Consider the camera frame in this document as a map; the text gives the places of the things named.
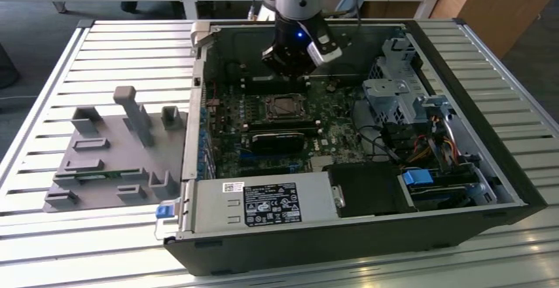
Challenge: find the yellow red black wire bundle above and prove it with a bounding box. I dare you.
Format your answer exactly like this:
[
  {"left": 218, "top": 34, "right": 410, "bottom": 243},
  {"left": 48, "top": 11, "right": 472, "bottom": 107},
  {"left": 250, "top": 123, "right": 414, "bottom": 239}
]
[{"left": 408, "top": 113, "right": 461, "bottom": 171}]

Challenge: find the grey parts rack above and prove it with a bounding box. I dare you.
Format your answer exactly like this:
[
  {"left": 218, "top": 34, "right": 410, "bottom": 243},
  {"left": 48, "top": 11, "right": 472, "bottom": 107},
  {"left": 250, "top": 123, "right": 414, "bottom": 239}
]
[{"left": 41, "top": 84, "right": 190, "bottom": 213}]

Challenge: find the black graphics card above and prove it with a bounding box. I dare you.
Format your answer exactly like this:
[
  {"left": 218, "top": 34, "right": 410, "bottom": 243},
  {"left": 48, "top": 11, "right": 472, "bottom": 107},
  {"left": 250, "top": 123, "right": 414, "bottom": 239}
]
[{"left": 249, "top": 132, "right": 306, "bottom": 155}]

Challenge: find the green RAM stick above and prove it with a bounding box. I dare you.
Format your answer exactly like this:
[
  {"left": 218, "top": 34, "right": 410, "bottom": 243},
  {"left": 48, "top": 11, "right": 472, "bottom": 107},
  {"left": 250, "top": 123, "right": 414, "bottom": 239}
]
[{"left": 74, "top": 169, "right": 142, "bottom": 183}]

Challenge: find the silver chipset heatsink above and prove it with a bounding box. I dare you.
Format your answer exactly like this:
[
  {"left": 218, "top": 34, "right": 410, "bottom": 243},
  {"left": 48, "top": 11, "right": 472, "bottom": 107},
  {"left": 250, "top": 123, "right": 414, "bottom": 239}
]
[{"left": 308, "top": 156, "right": 334, "bottom": 172}]

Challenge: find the black open PC case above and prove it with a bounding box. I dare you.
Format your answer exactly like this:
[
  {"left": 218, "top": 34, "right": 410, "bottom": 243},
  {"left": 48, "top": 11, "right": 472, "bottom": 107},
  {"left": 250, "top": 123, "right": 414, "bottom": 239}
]
[{"left": 161, "top": 18, "right": 549, "bottom": 276}]

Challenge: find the metal socket cover frame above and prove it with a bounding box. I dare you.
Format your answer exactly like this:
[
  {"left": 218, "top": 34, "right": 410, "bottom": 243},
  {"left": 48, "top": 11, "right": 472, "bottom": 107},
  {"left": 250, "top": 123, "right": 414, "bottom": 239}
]
[{"left": 261, "top": 94, "right": 312, "bottom": 122}]

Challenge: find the black plastic cover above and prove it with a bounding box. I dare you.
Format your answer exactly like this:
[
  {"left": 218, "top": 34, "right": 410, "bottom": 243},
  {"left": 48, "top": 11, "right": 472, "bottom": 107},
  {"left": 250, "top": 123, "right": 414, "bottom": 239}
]
[{"left": 325, "top": 162, "right": 416, "bottom": 219}]

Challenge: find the wooden cabinet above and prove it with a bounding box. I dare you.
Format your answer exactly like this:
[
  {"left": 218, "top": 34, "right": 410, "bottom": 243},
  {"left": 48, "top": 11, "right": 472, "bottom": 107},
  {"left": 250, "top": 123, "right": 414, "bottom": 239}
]
[{"left": 429, "top": 0, "right": 559, "bottom": 60}]

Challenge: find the metal drive cage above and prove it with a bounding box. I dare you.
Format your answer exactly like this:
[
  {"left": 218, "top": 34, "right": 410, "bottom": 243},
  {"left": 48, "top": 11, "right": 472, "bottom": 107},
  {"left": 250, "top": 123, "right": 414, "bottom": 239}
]
[{"left": 361, "top": 37, "right": 457, "bottom": 128}]

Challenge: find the RAM slot with black latches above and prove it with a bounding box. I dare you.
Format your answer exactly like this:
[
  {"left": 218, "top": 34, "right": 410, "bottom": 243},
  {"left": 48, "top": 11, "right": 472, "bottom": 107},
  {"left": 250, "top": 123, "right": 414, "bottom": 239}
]
[
  {"left": 246, "top": 126, "right": 318, "bottom": 135},
  {"left": 244, "top": 87, "right": 306, "bottom": 94},
  {"left": 249, "top": 120, "right": 316, "bottom": 128}
]

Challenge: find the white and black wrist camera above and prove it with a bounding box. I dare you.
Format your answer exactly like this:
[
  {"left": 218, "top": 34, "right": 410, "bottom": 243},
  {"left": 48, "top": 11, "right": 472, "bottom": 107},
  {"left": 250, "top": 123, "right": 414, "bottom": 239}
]
[{"left": 296, "top": 19, "right": 344, "bottom": 65}]

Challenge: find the CPU socket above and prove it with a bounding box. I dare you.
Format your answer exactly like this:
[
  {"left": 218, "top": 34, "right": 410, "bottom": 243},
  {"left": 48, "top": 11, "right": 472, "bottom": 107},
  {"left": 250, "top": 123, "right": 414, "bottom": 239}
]
[{"left": 260, "top": 93, "right": 313, "bottom": 122}]

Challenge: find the blue disk carrier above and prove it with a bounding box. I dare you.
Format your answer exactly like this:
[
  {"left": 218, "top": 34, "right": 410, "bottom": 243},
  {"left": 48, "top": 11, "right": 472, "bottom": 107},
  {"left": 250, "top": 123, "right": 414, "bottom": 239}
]
[{"left": 401, "top": 169, "right": 433, "bottom": 188}]

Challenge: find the green motherboard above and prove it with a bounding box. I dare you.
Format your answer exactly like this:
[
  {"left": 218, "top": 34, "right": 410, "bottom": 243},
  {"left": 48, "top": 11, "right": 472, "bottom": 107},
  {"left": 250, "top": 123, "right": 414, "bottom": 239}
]
[{"left": 198, "top": 71, "right": 372, "bottom": 179}]

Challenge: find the silver power supply with label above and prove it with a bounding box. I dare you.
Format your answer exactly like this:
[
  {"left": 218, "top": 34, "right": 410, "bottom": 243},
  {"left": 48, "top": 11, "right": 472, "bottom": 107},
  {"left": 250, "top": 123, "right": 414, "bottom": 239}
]
[{"left": 176, "top": 171, "right": 345, "bottom": 236}]

